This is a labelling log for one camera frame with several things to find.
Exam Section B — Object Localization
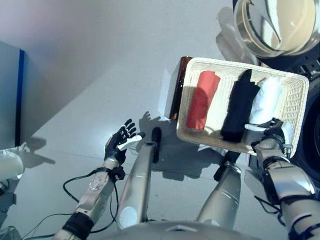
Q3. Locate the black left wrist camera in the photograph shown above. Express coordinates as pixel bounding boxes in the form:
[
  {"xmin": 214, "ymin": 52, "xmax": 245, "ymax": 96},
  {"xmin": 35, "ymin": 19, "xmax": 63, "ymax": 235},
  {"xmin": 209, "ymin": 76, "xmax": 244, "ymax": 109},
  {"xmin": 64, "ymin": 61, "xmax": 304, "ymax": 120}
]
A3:
[{"xmin": 109, "ymin": 166, "xmax": 126, "ymax": 181}]

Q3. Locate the brown translucent stool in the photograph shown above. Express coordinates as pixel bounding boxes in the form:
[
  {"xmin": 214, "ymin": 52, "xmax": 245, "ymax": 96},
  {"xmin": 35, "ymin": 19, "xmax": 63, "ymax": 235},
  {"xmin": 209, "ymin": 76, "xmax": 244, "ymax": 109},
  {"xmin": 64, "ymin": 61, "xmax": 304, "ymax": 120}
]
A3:
[{"xmin": 157, "ymin": 56, "xmax": 193, "ymax": 121}]

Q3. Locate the dark grey washing machine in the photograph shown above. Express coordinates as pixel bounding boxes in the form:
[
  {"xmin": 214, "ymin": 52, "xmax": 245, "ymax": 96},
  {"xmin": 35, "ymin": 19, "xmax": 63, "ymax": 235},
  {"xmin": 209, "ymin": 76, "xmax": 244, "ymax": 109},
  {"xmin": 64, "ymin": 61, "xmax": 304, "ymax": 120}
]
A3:
[{"xmin": 284, "ymin": 54, "xmax": 320, "ymax": 181}]

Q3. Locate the white wicker laundry basket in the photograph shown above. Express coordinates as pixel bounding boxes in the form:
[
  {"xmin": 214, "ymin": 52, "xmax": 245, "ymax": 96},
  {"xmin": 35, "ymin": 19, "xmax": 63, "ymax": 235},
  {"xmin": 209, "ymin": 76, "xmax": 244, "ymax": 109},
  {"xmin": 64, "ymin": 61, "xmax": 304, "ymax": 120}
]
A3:
[{"xmin": 176, "ymin": 57, "xmax": 311, "ymax": 157}]

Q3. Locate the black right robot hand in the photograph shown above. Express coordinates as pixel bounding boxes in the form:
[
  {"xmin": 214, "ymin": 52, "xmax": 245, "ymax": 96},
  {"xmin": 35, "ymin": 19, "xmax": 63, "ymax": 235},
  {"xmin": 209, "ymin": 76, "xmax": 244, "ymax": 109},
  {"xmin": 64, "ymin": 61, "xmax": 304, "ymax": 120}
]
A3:
[{"xmin": 244, "ymin": 117, "xmax": 287, "ymax": 144}]

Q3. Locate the black cloth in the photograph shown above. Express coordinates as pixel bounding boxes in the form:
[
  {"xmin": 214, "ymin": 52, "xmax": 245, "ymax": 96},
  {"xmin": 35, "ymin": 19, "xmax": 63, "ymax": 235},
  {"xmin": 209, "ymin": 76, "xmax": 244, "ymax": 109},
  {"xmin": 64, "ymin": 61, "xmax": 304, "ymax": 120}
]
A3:
[{"xmin": 220, "ymin": 69, "xmax": 261, "ymax": 144}]

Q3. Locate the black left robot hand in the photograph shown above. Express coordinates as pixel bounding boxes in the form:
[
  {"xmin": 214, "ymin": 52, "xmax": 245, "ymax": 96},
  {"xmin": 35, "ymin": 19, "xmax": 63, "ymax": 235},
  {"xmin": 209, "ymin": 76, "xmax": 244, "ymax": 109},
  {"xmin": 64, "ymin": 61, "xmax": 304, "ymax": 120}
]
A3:
[{"xmin": 103, "ymin": 118, "xmax": 146, "ymax": 166}]

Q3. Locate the round glass washer door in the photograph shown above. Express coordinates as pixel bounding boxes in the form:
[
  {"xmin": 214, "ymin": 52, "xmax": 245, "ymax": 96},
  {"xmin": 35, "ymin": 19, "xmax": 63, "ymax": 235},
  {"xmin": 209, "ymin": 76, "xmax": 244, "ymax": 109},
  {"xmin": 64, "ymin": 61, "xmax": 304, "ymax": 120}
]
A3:
[{"xmin": 232, "ymin": 0, "xmax": 320, "ymax": 67}]

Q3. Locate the white rounded object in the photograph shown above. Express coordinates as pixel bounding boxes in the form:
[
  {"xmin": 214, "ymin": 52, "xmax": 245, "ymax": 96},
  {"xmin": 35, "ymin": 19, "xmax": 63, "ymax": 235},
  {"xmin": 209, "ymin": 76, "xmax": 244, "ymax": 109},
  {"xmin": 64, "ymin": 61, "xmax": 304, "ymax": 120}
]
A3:
[{"xmin": 0, "ymin": 149, "xmax": 25, "ymax": 181}]

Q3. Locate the white cloth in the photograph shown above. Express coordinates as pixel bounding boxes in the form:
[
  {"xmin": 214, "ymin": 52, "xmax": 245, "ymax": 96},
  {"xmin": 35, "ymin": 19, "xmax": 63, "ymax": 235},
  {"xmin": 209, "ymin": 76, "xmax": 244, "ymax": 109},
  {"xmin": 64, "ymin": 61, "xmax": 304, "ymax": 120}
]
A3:
[{"xmin": 249, "ymin": 76, "xmax": 295, "ymax": 151}]

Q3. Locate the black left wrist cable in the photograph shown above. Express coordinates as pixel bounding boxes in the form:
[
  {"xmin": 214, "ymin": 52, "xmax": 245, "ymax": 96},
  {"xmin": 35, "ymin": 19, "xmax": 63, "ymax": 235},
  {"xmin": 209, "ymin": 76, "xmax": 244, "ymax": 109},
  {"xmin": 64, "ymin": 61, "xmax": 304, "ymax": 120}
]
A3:
[{"xmin": 62, "ymin": 168, "xmax": 121, "ymax": 233}]

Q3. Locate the grey robot torso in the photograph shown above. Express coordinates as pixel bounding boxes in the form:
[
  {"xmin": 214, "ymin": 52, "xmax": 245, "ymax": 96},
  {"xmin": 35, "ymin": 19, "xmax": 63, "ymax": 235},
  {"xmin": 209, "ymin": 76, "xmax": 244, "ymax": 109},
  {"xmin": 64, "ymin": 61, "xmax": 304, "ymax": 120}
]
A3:
[{"xmin": 99, "ymin": 219, "xmax": 263, "ymax": 240}]

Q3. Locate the grey panel with blue edge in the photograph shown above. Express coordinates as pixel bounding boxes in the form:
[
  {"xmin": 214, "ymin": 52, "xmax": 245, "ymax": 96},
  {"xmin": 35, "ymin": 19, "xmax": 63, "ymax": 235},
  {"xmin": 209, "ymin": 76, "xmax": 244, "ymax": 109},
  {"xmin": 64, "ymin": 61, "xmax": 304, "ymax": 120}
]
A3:
[{"xmin": 0, "ymin": 41, "xmax": 27, "ymax": 150}]

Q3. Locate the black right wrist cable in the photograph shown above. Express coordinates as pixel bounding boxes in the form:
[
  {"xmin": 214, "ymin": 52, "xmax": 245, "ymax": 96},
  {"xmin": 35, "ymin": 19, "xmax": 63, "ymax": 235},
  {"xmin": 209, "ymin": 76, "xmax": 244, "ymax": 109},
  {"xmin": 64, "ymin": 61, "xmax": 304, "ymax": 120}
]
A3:
[{"xmin": 253, "ymin": 194, "xmax": 288, "ymax": 226}]

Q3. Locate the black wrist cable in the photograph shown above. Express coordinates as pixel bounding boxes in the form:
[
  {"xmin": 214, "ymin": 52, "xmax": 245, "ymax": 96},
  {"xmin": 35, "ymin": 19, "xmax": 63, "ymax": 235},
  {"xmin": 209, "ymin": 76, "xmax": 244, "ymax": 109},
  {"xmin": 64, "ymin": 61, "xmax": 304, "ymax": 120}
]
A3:
[
  {"xmin": 62, "ymin": 168, "xmax": 121, "ymax": 233},
  {"xmin": 253, "ymin": 194, "xmax": 288, "ymax": 226}
]

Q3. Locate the silver right robot leg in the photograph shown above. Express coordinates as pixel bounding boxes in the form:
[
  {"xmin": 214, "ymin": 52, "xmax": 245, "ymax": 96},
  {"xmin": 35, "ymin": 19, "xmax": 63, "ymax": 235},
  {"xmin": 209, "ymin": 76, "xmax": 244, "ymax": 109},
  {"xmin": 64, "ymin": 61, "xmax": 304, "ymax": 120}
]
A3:
[{"xmin": 194, "ymin": 149, "xmax": 243, "ymax": 230}]

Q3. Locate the red cloth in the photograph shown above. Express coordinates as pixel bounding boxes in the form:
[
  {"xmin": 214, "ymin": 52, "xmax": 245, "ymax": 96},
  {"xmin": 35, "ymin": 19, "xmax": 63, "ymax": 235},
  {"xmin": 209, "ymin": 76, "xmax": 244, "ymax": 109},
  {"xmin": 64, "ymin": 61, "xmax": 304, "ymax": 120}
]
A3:
[{"xmin": 185, "ymin": 70, "xmax": 221, "ymax": 131}]

